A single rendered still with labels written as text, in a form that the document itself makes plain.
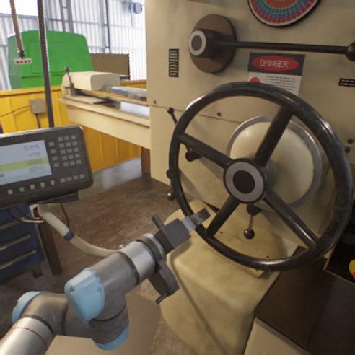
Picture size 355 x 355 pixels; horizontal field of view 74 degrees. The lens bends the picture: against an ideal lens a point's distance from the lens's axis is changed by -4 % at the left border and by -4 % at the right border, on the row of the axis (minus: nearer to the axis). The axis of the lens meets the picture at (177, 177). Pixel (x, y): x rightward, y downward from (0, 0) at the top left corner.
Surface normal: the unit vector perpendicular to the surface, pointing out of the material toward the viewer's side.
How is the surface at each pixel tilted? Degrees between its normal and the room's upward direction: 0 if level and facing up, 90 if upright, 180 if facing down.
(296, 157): 75
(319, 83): 90
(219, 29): 90
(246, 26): 90
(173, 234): 36
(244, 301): 0
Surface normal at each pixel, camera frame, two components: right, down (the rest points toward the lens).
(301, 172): -0.22, 0.36
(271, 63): -0.67, 0.32
